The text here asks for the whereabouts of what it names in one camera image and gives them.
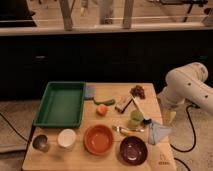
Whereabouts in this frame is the small metal cup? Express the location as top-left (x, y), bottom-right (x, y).
top-left (32, 135), bottom-right (49, 152)

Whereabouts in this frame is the chocolate bar block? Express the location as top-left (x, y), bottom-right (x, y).
top-left (115, 95), bottom-right (132, 113)

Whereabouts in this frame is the green pea pod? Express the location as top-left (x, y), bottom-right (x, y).
top-left (93, 99), bottom-right (116, 106)

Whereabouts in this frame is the orange bowl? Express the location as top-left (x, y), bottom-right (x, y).
top-left (83, 124), bottom-right (114, 156)

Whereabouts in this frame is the blue sponge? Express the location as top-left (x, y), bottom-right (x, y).
top-left (85, 85), bottom-right (94, 100)

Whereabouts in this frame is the black power cable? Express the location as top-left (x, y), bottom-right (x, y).
top-left (170, 103), bottom-right (201, 154)

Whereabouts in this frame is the dark purple bowl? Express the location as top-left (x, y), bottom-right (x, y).
top-left (119, 136), bottom-right (148, 166)

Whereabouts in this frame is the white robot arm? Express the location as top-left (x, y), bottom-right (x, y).
top-left (157, 62), bottom-right (213, 125)

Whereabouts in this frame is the dark grape bunch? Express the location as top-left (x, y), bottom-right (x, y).
top-left (130, 85), bottom-right (145, 99)

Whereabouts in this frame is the white handled brush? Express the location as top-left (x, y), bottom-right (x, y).
top-left (133, 98), bottom-right (152, 125)

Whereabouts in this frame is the green plastic cup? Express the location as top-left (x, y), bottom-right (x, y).
top-left (130, 110), bottom-right (144, 128)

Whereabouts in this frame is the light blue cloth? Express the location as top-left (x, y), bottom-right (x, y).
top-left (148, 121), bottom-right (171, 145)

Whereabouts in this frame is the orange apple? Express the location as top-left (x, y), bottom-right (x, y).
top-left (96, 104), bottom-right (108, 116)

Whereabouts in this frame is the white cup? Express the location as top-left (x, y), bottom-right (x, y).
top-left (57, 129), bottom-right (76, 149)

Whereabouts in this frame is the gold spoon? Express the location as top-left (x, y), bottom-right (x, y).
top-left (112, 125), bottom-right (145, 136)

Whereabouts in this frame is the green plastic tray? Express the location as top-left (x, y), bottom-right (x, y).
top-left (33, 82), bottom-right (85, 128)

